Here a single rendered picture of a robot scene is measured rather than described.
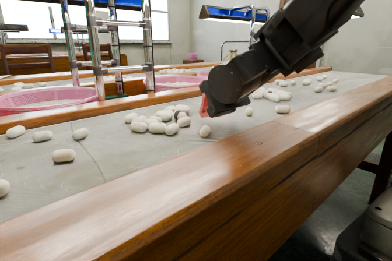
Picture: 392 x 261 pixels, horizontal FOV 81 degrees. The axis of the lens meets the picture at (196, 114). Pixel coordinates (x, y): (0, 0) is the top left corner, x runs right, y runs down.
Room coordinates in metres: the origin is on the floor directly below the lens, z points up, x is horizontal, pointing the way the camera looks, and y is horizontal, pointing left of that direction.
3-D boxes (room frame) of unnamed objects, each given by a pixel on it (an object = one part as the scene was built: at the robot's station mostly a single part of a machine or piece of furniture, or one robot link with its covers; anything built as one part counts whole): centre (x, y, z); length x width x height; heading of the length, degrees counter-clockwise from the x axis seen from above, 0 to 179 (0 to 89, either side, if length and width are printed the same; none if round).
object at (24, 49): (2.19, 1.54, 0.45); 0.44 x 0.43 x 0.91; 130
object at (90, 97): (0.63, 0.41, 0.72); 0.27 x 0.27 x 0.10
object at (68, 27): (0.89, 0.41, 0.90); 0.20 x 0.19 x 0.45; 131
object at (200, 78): (0.91, 0.07, 0.72); 0.27 x 0.27 x 0.10
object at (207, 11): (1.58, -0.27, 1.08); 0.62 x 0.08 x 0.07; 131
